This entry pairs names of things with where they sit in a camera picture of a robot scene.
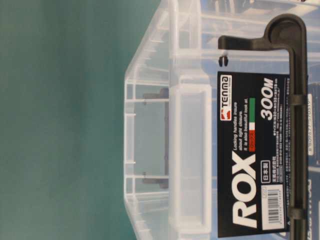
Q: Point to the dark blue box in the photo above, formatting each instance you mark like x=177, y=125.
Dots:
x=313, y=184

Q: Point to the clear plastic storage case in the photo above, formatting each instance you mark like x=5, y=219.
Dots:
x=179, y=51

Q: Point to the black ROX product label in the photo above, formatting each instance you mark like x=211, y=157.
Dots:
x=253, y=154

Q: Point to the black near locking handle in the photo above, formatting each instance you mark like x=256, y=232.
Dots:
x=288, y=31

